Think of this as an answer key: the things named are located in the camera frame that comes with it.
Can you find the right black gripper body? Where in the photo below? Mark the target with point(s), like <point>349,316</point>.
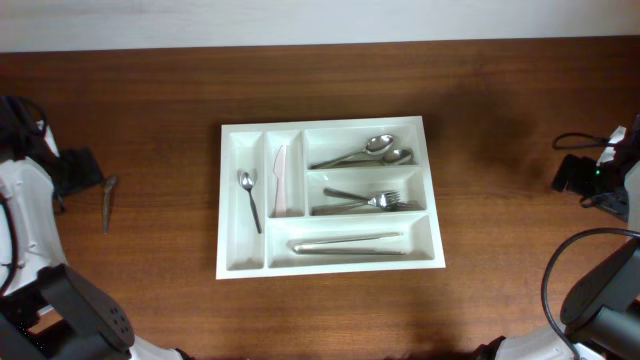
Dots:
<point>587,179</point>

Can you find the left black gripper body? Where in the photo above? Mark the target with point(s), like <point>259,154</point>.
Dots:
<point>78,173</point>

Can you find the small steel teaspoon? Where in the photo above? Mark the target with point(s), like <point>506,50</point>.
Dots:
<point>247,183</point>
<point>107,202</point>

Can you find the steel spoon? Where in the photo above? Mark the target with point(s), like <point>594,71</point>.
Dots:
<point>393,157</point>
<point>374,146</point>

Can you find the steel fork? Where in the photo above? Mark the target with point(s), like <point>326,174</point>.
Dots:
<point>336,209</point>
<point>382,200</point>

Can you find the white plastic knife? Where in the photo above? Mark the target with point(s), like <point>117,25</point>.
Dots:
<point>279,171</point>

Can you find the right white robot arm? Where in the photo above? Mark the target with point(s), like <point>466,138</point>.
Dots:
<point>599,318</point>

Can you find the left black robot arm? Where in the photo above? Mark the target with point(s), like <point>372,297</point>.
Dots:
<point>48,310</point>

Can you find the steel fork in tray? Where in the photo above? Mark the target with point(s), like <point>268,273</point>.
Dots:
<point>382,200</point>

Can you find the white plastic cutlery tray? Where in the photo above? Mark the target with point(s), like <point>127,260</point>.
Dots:
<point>252,148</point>

